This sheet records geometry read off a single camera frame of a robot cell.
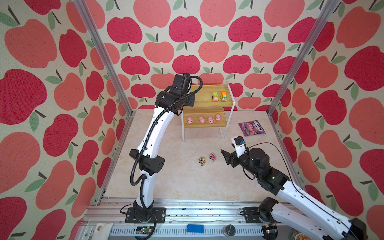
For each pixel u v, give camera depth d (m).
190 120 0.93
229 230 0.62
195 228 0.70
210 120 0.92
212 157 0.93
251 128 1.08
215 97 0.80
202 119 0.93
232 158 0.65
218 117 0.93
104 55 0.87
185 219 0.74
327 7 0.70
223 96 0.80
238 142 0.61
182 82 0.54
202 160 0.91
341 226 0.41
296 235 0.68
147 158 0.49
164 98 0.51
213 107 0.99
